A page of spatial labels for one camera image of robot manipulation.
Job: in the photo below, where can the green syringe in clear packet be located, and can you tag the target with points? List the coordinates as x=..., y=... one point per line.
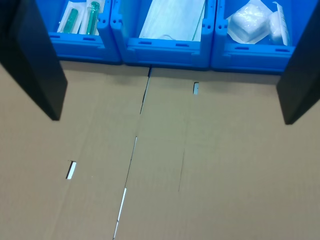
x=72, y=20
x=92, y=17

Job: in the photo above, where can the blue plastic storage bin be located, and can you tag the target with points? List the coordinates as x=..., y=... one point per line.
x=162, y=53
x=80, y=51
x=255, y=58

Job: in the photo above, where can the white gauze roll packet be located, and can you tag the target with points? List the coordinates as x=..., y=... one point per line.
x=278, y=27

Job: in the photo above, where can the brown cardboard sheet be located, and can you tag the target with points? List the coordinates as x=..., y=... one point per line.
x=225, y=175
x=75, y=200

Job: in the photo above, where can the stack of pale surgical masks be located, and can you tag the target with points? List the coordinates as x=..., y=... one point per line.
x=172, y=20

